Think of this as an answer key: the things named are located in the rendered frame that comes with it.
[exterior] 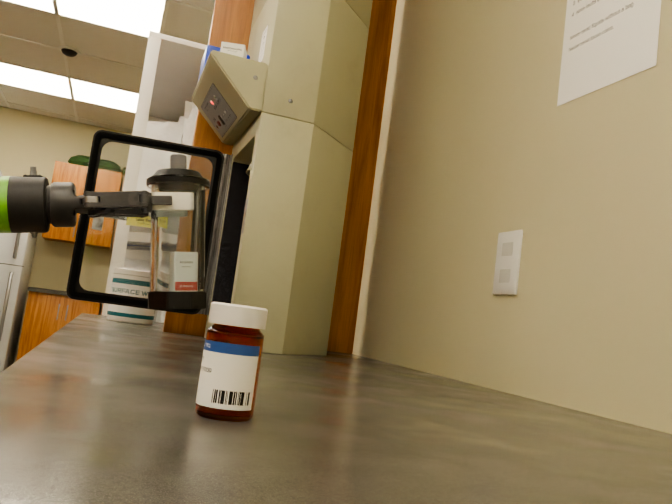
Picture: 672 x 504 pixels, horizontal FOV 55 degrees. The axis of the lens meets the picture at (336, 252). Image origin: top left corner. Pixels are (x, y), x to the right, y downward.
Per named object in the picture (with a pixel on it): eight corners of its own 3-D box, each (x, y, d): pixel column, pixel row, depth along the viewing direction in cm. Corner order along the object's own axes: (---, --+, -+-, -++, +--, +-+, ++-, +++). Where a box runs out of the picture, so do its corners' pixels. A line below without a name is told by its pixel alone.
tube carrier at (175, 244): (204, 301, 119) (205, 186, 121) (212, 302, 109) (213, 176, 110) (143, 301, 116) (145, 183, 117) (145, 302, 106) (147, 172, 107)
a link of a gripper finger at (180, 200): (150, 192, 108) (150, 191, 107) (193, 192, 110) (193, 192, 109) (150, 210, 108) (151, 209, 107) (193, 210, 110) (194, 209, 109)
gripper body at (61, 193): (47, 177, 103) (108, 178, 106) (52, 186, 111) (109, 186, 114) (47, 224, 103) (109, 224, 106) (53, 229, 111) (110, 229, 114)
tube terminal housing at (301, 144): (303, 349, 162) (343, 55, 170) (348, 362, 131) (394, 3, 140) (203, 337, 154) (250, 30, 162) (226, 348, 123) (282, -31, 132)
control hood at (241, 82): (232, 146, 159) (238, 107, 160) (261, 111, 128) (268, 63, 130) (185, 136, 155) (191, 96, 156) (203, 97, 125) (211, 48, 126)
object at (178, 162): (199, 197, 120) (199, 162, 120) (209, 189, 111) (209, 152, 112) (147, 194, 116) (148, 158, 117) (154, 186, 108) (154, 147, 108)
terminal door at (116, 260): (200, 315, 153) (225, 151, 157) (64, 298, 147) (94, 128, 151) (200, 315, 153) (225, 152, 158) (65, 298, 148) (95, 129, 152)
